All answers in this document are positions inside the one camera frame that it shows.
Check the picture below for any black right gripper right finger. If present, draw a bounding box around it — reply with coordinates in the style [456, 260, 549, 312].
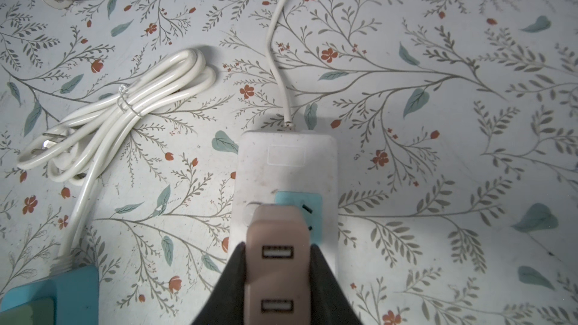
[309, 245, 361, 325]

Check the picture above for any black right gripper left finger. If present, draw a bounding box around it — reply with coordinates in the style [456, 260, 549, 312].
[192, 242, 246, 325]

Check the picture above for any pink plug adapter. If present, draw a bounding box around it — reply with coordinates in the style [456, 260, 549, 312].
[244, 205, 311, 324]

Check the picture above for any light green plug adapter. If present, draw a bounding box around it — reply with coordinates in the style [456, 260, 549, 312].
[1, 298, 55, 325]

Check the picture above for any white multicolour power strip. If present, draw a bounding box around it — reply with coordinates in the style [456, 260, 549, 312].
[229, 131, 339, 273]

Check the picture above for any teal power strip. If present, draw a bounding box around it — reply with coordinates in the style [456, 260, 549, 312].
[1, 266, 99, 324]

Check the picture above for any coiled white cable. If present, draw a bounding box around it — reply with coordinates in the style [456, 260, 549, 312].
[17, 48, 218, 272]

